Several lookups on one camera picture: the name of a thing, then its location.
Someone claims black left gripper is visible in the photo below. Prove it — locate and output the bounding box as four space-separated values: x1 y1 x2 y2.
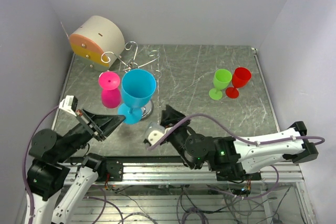
55 106 125 162

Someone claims blue plastic wine glass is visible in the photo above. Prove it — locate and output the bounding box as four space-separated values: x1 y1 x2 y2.
118 69 156 125

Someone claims green plastic wine glass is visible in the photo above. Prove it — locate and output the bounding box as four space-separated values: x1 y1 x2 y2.
208 69 232 100

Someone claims red plastic wine glass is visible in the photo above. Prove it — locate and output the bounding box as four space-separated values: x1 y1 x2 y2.
225 67 251 99

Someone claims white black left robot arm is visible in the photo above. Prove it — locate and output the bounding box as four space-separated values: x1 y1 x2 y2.
24 110 125 223

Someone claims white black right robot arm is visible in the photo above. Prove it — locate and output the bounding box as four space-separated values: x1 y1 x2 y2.
160 105 318 180

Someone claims pink plastic wine glass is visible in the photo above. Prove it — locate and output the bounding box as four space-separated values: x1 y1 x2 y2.
98 71 121 109

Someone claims beige round drawer box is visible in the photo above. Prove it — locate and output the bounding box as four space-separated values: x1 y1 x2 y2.
69 15 125 72

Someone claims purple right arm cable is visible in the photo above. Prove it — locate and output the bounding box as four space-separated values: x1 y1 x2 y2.
146 113 326 200

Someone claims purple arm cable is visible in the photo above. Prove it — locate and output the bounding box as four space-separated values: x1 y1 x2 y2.
22 104 64 222
146 113 326 200

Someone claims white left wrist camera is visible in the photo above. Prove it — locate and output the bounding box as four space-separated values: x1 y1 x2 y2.
58 95 78 117

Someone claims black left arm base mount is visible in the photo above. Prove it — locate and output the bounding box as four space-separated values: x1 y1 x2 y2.
106 158 123 182

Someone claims chrome wire wine glass rack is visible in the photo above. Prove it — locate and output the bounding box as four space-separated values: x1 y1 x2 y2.
115 41 161 120

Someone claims aluminium rail frame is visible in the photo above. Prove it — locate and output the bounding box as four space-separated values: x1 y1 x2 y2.
63 157 317 223

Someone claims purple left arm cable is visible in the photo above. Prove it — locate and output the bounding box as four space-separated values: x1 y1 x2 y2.
22 104 64 222

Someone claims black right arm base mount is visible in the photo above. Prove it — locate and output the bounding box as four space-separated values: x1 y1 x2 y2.
209 163 261 183

